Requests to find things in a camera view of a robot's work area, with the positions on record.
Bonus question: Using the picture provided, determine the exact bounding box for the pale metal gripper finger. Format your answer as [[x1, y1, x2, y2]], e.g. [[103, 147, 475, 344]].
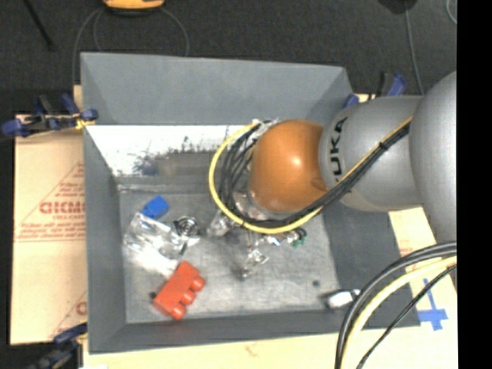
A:
[[207, 210, 242, 238], [238, 240, 271, 282]]

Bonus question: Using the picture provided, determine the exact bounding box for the silver spiral metal thing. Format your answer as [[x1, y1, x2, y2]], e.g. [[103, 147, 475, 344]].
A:
[[172, 215, 202, 255]]

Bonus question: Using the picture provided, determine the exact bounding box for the blue block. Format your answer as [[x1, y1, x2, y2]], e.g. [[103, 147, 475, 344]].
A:
[[141, 194, 171, 220]]

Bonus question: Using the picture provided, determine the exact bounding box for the red toy brick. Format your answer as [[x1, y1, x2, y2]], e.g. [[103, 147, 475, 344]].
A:
[[152, 260, 207, 321]]

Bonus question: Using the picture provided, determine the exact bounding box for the small white block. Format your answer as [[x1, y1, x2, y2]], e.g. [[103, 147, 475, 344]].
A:
[[325, 288, 362, 309]]

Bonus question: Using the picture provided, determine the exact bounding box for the grey metal bin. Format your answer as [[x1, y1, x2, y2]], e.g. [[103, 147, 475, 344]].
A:
[[79, 52, 421, 354]]

